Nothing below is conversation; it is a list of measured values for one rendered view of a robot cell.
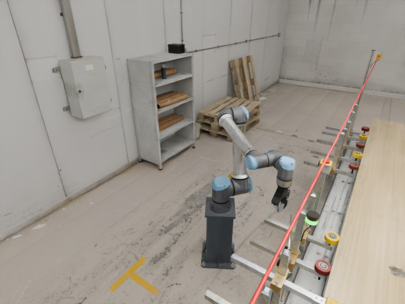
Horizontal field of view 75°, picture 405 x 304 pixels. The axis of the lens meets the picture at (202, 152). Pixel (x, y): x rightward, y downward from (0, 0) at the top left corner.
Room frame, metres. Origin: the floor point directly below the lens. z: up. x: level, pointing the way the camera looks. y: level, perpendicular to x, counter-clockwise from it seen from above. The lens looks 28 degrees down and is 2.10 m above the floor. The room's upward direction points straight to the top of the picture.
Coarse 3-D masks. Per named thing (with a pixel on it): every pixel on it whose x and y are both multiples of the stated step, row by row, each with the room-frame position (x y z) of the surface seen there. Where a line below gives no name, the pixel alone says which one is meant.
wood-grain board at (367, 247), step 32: (384, 128) 2.81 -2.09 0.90; (384, 160) 2.07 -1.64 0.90; (352, 192) 1.60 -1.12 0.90; (384, 192) 1.60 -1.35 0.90; (352, 224) 1.26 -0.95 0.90; (384, 224) 1.26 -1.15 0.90; (352, 256) 1.02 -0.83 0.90; (384, 256) 1.02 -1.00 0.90; (352, 288) 0.83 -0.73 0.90; (384, 288) 0.83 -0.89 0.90
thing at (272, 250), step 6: (252, 240) 1.17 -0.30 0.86; (258, 246) 1.14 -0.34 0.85; (264, 246) 1.12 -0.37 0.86; (270, 246) 1.12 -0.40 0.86; (270, 252) 1.10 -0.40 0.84; (300, 264) 1.00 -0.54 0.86; (306, 264) 1.00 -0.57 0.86; (306, 270) 0.98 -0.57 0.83; (312, 270) 0.96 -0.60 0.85; (318, 276) 0.94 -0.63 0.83; (324, 276) 0.93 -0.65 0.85
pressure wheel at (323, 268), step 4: (320, 260) 0.99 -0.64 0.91; (316, 264) 0.96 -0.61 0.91; (320, 264) 0.96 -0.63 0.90; (324, 264) 0.96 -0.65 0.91; (328, 264) 0.96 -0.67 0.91; (316, 268) 0.94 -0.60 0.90; (320, 268) 0.93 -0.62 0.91; (324, 268) 0.94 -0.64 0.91; (328, 268) 0.93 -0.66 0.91; (316, 272) 0.94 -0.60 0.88; (320, 272) 0.92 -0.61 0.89; (324, 272) 0.91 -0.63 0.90; (328, 272) 0.92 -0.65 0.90
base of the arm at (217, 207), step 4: (212, 200) 1.78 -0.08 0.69; (228, 200) 1.77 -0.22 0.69; (212, 204) 1.76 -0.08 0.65; (216, 204) 1.74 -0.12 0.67; (220, 204) 1.73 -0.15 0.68; (224, 204) 1.73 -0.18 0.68; (228, 204) 1.76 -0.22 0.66; (212, 208) 1.75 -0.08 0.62; (216, 208) 1.72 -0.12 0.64; (220, 208) 1.72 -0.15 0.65; (224, 208) 1.72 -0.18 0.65; (228, 208) 1.75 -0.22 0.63; (216, 212) 1.71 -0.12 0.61; (220, 212) 1.71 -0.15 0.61; (224, 212) 1.71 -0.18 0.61
